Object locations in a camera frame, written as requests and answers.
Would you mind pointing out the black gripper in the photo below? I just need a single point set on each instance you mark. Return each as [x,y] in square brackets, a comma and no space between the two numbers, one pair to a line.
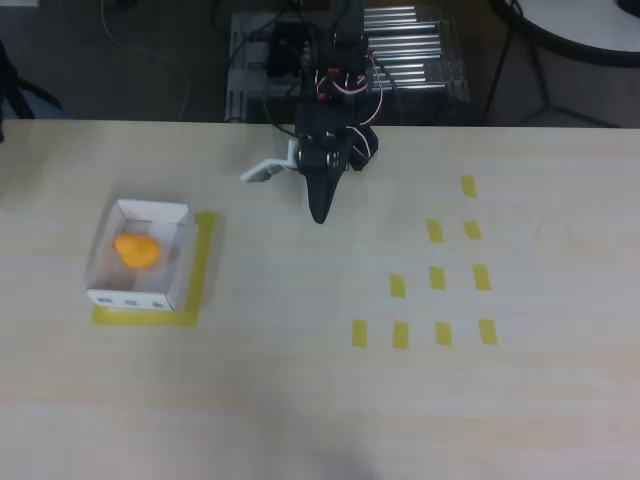
[320,186]

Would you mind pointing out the orange toy object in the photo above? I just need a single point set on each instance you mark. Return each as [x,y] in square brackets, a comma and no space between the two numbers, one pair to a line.
[137,251]

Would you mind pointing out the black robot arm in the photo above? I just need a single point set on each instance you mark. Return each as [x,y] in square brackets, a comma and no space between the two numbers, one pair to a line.
[320,117]

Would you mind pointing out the white cardboard box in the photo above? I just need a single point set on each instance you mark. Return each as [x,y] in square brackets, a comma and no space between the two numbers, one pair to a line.
[131,301]

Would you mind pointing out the short yellow tape mark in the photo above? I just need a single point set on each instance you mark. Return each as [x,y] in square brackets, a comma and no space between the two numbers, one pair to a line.
[435,230]
[472,229]
[359,333]
[468,186]

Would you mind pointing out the round white table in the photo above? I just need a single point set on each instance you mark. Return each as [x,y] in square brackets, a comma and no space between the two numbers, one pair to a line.
[575,20]

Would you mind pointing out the black office chair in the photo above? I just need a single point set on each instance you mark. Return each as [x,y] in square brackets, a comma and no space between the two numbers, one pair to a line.
[20,95]

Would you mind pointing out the white paper sheet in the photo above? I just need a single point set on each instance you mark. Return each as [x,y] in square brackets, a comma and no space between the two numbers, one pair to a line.
[24,2]

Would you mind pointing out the aluminium roller conveyor frame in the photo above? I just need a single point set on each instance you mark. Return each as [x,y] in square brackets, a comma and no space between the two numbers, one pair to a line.
[415,45]

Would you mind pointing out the black table leg frame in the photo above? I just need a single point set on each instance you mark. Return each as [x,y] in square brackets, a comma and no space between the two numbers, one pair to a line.
[539,75]

